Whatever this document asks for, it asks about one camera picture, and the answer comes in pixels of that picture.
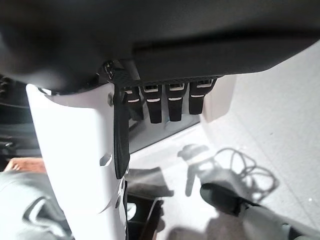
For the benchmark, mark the white cabinet surround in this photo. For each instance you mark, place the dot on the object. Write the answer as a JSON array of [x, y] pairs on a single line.
[[220, 105]]

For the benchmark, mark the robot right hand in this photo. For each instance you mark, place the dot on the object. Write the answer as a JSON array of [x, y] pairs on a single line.
[[160, 37]]

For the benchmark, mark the robot right leg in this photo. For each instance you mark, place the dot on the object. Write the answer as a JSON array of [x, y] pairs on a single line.
[[225, 197]]

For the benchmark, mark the white garment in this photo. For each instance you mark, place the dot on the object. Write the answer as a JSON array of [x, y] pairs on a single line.
[[20, 200]]

